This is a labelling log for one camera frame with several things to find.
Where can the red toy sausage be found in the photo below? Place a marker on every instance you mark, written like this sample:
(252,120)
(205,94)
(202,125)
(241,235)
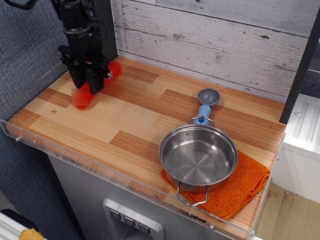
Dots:
(82,97)

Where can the orange knitted cloth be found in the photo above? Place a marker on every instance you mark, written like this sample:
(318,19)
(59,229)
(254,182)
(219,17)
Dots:
(241,187)

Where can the small stainless steel pot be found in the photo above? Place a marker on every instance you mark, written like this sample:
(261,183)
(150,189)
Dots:
(198,159)

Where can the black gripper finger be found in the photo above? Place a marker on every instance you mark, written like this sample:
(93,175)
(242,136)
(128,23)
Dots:
(95,79)
(77,74)

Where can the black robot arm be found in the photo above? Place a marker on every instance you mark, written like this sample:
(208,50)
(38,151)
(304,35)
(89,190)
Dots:
(62,7)

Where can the white toy sink unit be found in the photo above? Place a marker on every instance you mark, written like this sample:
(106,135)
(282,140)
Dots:
(297,166)

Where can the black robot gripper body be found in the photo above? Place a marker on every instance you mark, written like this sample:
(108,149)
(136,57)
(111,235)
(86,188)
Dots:
(85,35)

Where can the yellow object at corner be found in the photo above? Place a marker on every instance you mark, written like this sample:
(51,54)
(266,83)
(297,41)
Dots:
(30,234)

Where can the silver dispenser button panel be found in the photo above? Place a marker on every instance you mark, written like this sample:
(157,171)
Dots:
(127,224)

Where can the silver toy fridge cabinet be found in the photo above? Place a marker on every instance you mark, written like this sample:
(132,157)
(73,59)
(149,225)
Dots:
(86,188)

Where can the blue grey toy scoop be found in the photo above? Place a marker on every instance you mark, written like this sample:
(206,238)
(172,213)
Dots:
(207,98)

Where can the black vertical post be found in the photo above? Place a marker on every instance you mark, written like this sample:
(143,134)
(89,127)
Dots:
(303,67)

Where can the clear acrylic table guard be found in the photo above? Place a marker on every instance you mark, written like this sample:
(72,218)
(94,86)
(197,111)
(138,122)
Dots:
(110,149)

